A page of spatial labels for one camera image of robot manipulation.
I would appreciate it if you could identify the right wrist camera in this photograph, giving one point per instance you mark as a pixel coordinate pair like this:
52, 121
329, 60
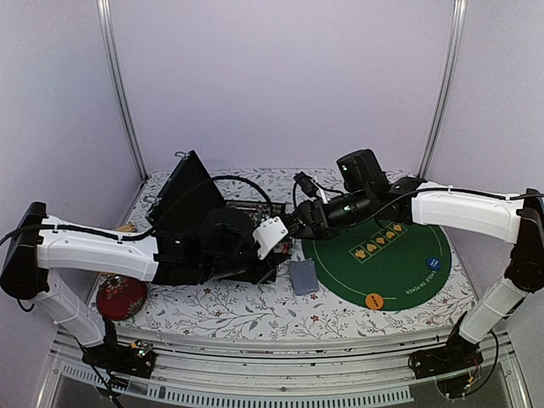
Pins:
310, 187

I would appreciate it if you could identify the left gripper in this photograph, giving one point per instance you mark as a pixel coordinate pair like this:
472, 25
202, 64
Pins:
248, 253

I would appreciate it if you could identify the left aluminium frame post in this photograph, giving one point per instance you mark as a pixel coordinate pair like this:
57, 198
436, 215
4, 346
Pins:
112, 56

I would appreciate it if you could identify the blue small blind button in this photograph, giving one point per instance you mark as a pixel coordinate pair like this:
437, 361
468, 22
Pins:
434, 264

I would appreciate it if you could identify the right aluminium frame post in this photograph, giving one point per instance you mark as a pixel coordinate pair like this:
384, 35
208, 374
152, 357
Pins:
451, 58

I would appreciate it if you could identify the orange big blind button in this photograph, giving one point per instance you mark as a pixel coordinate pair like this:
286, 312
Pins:
374, 301

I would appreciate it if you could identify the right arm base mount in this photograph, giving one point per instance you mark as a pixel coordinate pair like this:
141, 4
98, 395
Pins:
459, 359

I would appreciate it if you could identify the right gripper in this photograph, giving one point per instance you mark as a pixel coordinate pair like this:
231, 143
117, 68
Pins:
312, 214

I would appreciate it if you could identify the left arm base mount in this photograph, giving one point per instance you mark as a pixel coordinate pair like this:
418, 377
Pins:
136, 359

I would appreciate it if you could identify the front aluminium rail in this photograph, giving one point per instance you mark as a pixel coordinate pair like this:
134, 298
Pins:
346, 372

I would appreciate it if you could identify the floral tablecloth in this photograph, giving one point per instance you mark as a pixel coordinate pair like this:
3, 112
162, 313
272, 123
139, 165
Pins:
240, 310

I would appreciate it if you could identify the black poker chip case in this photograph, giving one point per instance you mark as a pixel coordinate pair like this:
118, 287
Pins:
189, 195

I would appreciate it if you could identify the blue playing card deck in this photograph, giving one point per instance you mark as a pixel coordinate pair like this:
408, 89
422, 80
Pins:
304, 277

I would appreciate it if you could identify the red embroidered round cushion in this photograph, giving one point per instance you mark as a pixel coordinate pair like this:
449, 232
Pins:
120, 297

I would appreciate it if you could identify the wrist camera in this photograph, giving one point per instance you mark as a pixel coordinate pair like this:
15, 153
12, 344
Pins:
268, 234
310, 187

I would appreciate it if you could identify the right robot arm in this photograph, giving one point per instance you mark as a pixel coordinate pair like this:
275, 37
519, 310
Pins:
514, 219

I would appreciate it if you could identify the aluminium frame post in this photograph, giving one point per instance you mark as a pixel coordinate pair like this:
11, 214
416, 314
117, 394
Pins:
112, 56
451, 58

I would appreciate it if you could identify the green poker felt mat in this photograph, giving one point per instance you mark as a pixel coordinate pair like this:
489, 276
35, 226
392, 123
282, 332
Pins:
386, 258

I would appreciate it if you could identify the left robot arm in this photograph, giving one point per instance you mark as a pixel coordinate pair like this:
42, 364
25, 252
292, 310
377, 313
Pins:
42, 244

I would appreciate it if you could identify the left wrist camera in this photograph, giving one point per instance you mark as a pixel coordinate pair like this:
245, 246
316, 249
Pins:
268, 234

